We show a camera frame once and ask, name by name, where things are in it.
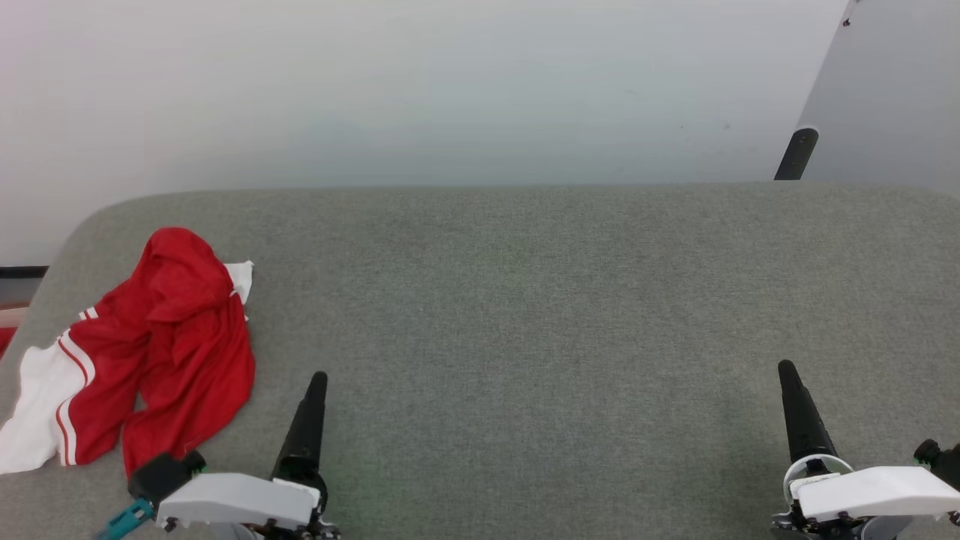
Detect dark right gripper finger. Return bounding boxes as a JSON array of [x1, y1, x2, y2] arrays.
[[787, 361, 838, 458], [778, 361, 815, 464]]

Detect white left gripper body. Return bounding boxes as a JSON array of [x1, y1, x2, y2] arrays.
[[154, 465, 343, 540]]

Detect black slanted pole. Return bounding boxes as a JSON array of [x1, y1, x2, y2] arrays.
[[774, 127, 820, 182]]

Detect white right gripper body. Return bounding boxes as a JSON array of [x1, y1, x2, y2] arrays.
[[772, 454, 960, 540]]

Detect teal left cable connector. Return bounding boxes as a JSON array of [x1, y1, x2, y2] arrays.
[[95, 498, 155, 540]]

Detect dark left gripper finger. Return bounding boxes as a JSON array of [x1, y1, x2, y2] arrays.
[[271, 372, 319, 483], [300, 372, 329, 490]]

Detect red white basketball jersey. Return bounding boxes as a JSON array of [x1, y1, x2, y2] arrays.
[[0, 227, 257, 479]]

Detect grey fabric sofa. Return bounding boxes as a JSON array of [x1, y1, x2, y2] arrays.
[[0, 182, 960, 540]]

